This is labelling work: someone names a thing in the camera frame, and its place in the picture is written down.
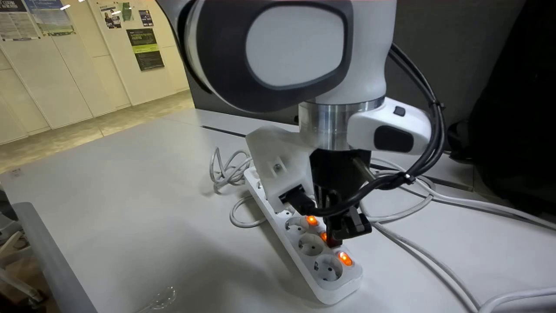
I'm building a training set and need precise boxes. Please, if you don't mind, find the thin white cable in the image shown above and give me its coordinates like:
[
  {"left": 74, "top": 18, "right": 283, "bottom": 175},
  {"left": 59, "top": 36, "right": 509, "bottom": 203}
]
[{"left": 370, "top": 222, "right": 483, "bottom": 313}]

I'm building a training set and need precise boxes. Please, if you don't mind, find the white six-socket power strip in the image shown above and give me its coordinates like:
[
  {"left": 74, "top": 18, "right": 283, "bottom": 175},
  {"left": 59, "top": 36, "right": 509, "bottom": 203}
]
[{"left": 241, "top": 165, "right": 365, "bottom": 305}]

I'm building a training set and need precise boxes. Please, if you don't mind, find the white power strip cable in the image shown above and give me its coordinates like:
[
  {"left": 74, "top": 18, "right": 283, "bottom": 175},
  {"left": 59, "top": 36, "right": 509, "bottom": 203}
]
[{"left": 207, "top": 145, "right": 269, "bottom": 229}]

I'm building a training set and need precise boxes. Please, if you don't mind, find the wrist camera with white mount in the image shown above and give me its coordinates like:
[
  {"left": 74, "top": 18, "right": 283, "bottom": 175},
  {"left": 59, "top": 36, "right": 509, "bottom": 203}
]
[{"left": 245, "top": 125, "right": 319, "bottom": 217}]

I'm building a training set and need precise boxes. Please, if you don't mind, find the green and black poster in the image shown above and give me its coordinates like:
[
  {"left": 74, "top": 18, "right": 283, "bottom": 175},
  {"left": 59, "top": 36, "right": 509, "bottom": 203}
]
[{"left": 125, "top": 25, "right": 167, "bottom": 72}]

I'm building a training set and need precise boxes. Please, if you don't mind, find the small dark photo poster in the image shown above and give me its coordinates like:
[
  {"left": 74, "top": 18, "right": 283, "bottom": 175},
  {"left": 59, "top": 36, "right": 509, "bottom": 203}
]
[{"left": 99, "top": 3, "right": 123, "bottom": 31}]

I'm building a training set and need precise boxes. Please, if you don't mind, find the grey text wall poster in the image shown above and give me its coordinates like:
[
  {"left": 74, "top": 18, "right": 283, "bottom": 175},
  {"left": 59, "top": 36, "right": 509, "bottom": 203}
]
[{"left": 0, "top": 0, "right": 43, "bottom": 43}]

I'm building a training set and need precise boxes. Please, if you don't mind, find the black office chair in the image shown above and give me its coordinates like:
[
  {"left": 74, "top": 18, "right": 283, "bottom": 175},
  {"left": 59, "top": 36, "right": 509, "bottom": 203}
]
[{"left": 446, "top": 0, "right": 556, "bottom": 217}]

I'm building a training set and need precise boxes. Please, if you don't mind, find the blue green wall poster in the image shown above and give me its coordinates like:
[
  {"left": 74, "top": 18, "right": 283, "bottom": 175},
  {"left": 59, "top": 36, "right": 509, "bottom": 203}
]
[{"left": 24, "top": 0, "right": 78, "bottom": 38}]

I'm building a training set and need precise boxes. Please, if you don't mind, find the clear plastic wrapper scrap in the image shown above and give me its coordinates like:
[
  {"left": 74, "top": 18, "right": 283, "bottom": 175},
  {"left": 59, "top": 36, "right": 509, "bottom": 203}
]
[{"left": 135, "top": 283, "right": 180, "bottom": 313}]

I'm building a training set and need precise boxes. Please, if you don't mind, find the thick white cable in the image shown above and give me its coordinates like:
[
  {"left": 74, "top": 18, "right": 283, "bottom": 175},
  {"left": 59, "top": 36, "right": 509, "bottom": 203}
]
[{"left": 363, "top": 163, "right": 556, "bottom": 232}]

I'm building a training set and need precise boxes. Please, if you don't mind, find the white looped cable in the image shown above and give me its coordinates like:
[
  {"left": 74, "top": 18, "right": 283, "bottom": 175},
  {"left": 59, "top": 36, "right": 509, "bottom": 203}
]
[{"left": 476, "top": 284, "right": 556, "bottom": 313}]

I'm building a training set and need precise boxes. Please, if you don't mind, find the black cable bundle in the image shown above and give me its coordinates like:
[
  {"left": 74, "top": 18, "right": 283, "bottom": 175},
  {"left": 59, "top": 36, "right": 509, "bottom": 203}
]
[{"left": 311, "top": 41, "right": 448, "bottom": 222}]

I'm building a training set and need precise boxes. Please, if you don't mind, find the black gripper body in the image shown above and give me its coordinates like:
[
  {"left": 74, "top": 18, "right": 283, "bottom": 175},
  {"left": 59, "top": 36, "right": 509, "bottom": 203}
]
[{"left": 307, "top": 147, "right": 373, "bottom": 211}]

